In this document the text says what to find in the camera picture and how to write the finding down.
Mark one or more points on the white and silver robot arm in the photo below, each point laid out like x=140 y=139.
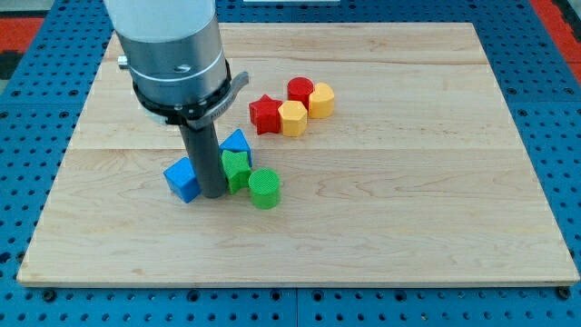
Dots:
x=174 y=52

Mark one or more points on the red cylinder block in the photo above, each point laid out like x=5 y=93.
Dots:
x=299 y=89

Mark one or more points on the green star block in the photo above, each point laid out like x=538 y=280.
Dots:
x=237 y=169

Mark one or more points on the blue cube block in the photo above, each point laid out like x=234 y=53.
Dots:
x=182 y=180

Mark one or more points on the yellow hexagon block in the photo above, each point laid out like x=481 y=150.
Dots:
x=294 y=118

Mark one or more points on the red star block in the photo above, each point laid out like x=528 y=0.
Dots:
x=265 y=116

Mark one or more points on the green cylinder block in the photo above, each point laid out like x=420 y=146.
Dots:
x=264 y=185

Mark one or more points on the yellow heart block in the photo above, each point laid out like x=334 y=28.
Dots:
x=321 y=101

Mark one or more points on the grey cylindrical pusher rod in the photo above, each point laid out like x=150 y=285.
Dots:
x=204 y=153

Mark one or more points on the light wooden board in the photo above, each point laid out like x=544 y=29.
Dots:
x=419 y=178

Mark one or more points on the blue triangle block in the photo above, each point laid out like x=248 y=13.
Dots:
x=237 y=143

